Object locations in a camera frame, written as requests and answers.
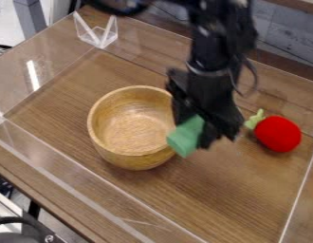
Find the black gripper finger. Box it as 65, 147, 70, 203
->
198, 122, 222, 149
173, 97, 197, 125

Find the brown wooden bowl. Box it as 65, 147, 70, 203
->
87, 85, 177, 171

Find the red plush strawberry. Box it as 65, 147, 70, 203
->
245, 108, 301, 153

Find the clear acrylic tray enclosure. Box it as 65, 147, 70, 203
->
0, 9, 313, 243

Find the clear acrylic corner bracket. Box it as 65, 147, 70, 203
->
74, 11, 118, 49

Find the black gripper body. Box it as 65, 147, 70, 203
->
166, 64, 245, 140

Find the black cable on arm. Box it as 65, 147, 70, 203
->
229, 56, 260, 98

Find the green rectangular block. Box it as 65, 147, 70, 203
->
168, 115, 205, 158

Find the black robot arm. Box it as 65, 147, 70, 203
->
86, 0, 258, 149

